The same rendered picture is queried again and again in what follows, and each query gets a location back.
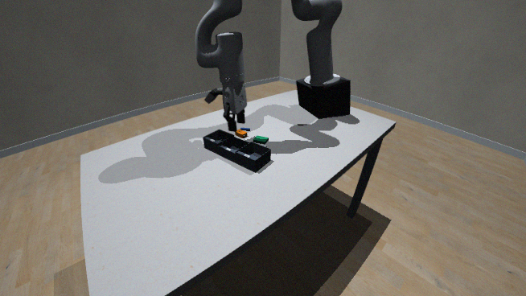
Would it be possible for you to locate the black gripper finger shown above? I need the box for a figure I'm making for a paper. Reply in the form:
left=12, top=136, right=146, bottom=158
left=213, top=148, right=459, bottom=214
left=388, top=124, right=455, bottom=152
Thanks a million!
left=223, top=102, right=237, bottom=132
left=236, top=109, right=245, bottom=124

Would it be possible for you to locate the black rack of bins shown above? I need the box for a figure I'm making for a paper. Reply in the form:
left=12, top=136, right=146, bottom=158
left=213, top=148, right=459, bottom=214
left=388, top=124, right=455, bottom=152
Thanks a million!
left=203, top=129, right=271, bottom=173

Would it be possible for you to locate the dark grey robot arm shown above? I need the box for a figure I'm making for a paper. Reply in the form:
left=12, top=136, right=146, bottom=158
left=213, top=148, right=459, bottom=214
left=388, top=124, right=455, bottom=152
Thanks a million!
left=195, top=0, right=343, bottom=104

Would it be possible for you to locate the orange box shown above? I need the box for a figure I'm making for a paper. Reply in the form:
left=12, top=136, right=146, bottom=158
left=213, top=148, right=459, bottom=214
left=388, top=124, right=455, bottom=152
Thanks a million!
left=235, top=129, right=247, bottom=138

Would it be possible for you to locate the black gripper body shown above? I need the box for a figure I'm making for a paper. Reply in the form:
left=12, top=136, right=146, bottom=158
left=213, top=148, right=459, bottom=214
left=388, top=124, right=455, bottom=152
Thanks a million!
left=222, top=81, right=247, bottom=114

